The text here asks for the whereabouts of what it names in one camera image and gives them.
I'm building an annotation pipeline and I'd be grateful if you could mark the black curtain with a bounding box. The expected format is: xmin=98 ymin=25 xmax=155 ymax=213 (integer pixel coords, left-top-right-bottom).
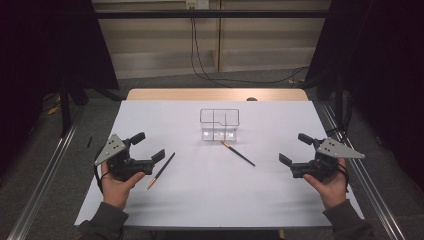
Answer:
xmin=0 ymin=0 xmax=120 ymax=178
xmin=303 ymin=0 xmax=424 ymax=193

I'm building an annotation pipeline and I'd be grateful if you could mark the clear acrylic holder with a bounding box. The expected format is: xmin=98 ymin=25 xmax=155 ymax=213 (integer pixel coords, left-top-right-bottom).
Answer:
xmin=199 ymin=108 xmax=241 ymax=142

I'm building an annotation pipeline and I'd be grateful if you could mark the person's left hand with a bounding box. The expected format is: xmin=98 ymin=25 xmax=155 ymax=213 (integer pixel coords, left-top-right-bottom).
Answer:
xmin=100 ymin=161 xmax=146 ymax=211

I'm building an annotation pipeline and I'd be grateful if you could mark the metal floor rail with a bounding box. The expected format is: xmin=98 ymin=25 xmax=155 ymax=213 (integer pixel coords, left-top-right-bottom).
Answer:
xmin=6 ymin=109 xmax=85 ymax=240
xmin=319 ymin=102 xmax=408 ymax=240

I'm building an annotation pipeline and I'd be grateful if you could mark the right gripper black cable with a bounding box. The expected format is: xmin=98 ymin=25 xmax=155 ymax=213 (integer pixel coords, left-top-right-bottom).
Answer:
xmin=337 ymin=162 xmax=350 ymax=194

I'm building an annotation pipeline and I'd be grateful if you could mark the white table mat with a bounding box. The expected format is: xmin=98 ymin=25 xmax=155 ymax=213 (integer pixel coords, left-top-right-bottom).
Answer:
xmin=73 ymin=99 xmax=365 ymax=229

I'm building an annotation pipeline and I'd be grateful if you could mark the black wall cable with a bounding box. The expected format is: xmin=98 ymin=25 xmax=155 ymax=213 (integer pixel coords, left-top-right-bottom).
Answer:
xmin=190 ymin=17 xmax=233 ymax=89
xmin=192 ymin=17 xmax=310 ymax=85

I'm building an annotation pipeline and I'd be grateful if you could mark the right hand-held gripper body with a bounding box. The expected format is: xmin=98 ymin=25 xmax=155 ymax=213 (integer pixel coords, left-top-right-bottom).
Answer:
xmin=289 ymin=137 xmax=366 ymax=183

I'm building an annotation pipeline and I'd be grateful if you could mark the white wall socket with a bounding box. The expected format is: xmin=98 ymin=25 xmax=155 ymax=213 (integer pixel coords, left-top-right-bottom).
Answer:
xmin=185 ymin=0 xmax=210 ymax=10

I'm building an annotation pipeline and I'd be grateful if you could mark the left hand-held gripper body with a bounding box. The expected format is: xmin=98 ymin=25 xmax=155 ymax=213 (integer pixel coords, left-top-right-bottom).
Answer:
xmin=94 ymin=133 xmax=155 ymax=183

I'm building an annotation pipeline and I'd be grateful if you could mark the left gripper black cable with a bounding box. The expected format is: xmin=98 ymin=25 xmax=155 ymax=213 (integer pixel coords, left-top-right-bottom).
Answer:
xmin=93 ymin=154 xmax=109 ymax=195

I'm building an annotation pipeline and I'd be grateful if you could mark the yellow item on floor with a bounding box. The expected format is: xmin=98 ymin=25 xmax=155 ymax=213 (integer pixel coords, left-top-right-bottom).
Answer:
xmin=46 ymin=103 xmax=62 ymax=116

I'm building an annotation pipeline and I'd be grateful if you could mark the black metal stand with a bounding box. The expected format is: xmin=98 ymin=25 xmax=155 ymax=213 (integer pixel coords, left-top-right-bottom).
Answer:
xmin=59 ymin=78 xmax=73 ymax=138
xmin=334 ymin=71 xmax=345 ymax=129

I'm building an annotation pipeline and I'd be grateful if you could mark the wooden table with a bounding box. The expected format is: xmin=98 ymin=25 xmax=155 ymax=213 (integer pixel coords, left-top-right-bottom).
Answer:
xmin=125 ymin=87 xmax=309 ymax=102

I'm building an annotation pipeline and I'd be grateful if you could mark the person's right hand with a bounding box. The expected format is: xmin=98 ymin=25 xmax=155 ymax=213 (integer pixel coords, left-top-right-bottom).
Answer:
xmin=302 ymin=158 xmax=349 ymax=210

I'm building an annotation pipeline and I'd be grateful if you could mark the black horizontal bar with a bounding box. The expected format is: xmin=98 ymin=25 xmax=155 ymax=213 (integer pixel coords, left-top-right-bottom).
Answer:
xmin=94 ymin=9 xmax=329 ymax=19

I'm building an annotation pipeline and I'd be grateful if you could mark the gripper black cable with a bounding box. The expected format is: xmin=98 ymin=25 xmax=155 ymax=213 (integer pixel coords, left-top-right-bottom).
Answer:
xmin=93 ymin=154 xmax=109 ymax=195
xmin=337 ymin=162 xmax=350 ymax=194

